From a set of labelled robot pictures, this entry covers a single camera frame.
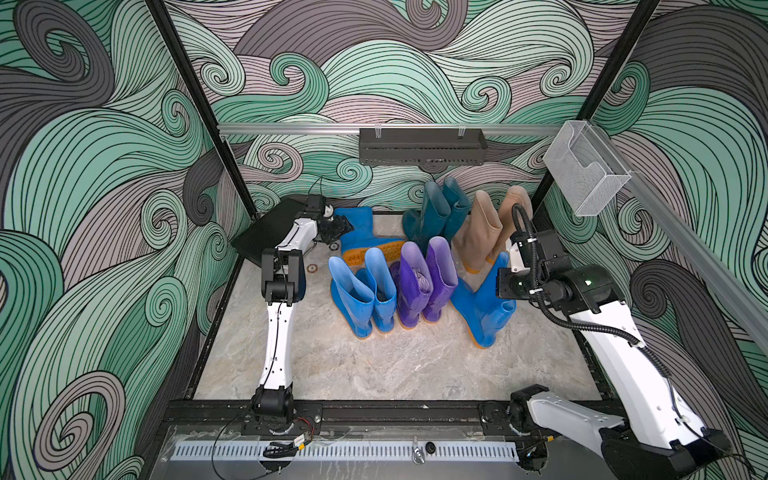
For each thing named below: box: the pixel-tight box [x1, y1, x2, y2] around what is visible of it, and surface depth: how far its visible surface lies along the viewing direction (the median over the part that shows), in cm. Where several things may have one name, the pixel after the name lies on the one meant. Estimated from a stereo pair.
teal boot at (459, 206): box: [443, 177, 471, 241], surface depth 92 cm
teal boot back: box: [402, 182, 452, 254], surface depth 96 cm
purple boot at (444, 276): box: [424, 236, 459, 323], surface depth 74 cm
